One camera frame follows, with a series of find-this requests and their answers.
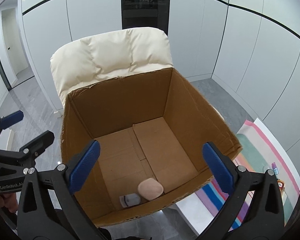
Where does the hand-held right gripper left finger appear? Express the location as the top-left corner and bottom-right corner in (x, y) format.
(17, 140), (108, 240)

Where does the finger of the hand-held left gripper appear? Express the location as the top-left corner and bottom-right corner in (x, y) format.
(0, 110), (24, 153)
(0, 130), (55, 167)

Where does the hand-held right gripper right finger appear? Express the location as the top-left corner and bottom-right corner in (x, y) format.
(202, 142), (285, 240)

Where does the small grey round container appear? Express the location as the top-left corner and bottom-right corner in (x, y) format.
(119, 193), (141, 208)

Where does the brown cardboard box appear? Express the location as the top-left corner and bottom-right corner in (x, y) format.
(61, 67), (243, 227)

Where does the small amber liquid bottle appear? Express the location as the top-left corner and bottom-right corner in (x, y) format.
(276, 179), (288, 203)

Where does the person's left hand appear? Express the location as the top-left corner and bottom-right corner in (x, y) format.
(0, 192), (19, 215)

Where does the pastel striped cloth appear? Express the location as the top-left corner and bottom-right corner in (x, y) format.
(190, 120), (300, 230)

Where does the white door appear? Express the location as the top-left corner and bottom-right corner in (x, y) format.
(1, 5), (30, 85)

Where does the cream padded armchair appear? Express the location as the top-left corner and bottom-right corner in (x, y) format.
(50, 27), (224, 120)

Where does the black glass cabinet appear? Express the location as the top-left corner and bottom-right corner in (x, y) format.
(121, 0), (171, 34)

